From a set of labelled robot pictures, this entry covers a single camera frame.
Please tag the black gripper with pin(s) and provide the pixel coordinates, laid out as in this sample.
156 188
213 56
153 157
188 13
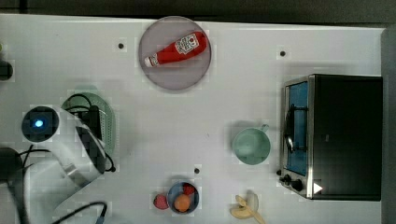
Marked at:
91 118

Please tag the green plastic strainer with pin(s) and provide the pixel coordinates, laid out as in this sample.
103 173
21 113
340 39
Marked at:
81 99

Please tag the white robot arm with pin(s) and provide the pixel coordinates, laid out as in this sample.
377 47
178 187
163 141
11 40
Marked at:
76 157

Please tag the purple round plate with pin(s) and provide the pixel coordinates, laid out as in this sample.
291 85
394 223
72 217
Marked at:
173 76

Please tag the black cylinder base upper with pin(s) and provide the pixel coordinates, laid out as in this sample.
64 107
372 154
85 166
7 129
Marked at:
6 70

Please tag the toy strawberry on table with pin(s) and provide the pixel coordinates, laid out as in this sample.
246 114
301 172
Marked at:
160 202

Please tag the blue small bowl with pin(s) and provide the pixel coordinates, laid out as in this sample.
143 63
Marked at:
175 191

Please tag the red toy fruit in bowl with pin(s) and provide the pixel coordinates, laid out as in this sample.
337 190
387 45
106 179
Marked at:
188 189

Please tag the orange toy fruit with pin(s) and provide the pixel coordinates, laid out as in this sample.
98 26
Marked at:
182 203

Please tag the red ketchup bottle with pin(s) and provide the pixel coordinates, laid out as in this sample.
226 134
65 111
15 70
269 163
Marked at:
188 46

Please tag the green mug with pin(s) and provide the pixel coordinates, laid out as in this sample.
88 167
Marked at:
252 145

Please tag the black toaster oven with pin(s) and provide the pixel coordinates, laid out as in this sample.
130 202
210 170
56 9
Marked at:
331 137

